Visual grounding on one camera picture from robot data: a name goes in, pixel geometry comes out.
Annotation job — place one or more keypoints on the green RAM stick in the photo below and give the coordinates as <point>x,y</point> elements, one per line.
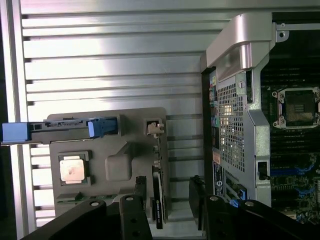
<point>75,198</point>

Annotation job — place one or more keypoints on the open black PC case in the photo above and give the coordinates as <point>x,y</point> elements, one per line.
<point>260,140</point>

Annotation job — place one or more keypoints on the grey parts rack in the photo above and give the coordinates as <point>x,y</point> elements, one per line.
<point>112,150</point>

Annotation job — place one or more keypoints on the green motherboard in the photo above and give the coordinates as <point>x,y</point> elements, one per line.
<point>287,150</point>

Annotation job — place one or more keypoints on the silver CPU chip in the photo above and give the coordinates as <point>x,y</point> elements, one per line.
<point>71,171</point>

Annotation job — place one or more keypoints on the hard disk in blue caddy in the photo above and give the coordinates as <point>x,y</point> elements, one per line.
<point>15,132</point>

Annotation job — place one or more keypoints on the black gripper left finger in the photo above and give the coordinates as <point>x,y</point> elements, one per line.
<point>132,220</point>

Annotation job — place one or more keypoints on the blue expansion slot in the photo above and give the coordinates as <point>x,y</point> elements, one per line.
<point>290,172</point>

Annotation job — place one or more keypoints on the blue card retention latch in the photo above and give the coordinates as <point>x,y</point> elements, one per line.
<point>242,195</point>

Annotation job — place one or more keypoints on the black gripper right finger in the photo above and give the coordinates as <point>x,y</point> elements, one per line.
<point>220,220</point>

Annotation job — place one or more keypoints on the CPU socket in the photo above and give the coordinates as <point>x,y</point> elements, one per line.
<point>298,107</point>

